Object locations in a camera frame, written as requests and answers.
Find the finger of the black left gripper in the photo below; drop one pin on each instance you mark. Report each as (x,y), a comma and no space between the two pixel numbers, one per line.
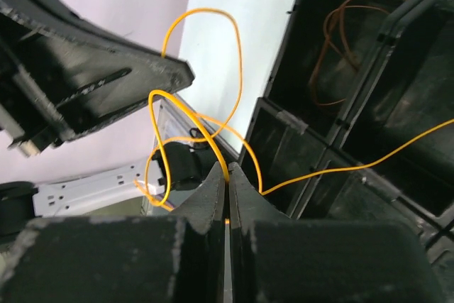
(63,78)

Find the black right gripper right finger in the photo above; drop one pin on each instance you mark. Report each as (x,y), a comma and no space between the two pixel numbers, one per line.
(277,259)

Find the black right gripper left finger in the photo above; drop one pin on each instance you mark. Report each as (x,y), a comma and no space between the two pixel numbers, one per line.
(172,258)

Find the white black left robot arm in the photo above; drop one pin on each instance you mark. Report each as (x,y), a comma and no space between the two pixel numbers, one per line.
(22,201)

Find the black six-compartment bin tray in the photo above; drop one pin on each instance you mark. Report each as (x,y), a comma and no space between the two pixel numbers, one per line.
(356,120)

